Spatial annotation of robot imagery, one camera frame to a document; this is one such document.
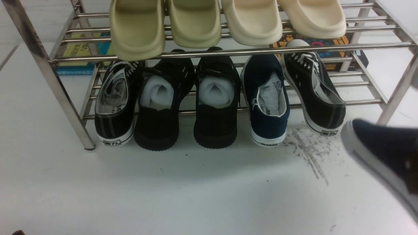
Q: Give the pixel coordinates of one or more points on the light green foam slipper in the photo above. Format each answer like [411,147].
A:
[195,24]

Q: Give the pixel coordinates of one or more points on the black knit sneaker left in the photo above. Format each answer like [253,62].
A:
[164,87]

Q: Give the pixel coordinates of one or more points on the stainless steel shoe rack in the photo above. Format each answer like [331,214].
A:
[375,28]

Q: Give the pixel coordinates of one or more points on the cream foam slipper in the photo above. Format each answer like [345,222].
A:
[253,22]

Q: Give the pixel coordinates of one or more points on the olive green foam slipper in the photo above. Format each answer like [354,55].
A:
[137,28]

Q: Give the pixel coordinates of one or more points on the black knit sneaker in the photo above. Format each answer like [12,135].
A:
[164,87]
[218,94]

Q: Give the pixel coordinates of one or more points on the black canvas sneaker white laces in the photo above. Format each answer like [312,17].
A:
[323,109]

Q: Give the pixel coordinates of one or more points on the dark navy canvas sneaker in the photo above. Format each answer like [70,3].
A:
[390,154]

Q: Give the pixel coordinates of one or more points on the black colourful book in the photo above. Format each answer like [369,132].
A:
[334,66]

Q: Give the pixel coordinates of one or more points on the yellow and blue book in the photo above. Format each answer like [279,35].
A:
[81,50]

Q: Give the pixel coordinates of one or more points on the black knit sneaker right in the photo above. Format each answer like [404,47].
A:
[218,94]

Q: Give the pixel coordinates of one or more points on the beige foam slipper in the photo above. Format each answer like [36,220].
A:
[320,19]

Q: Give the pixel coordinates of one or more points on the black canvas sneaker white sole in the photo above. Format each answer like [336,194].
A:
[116,102]

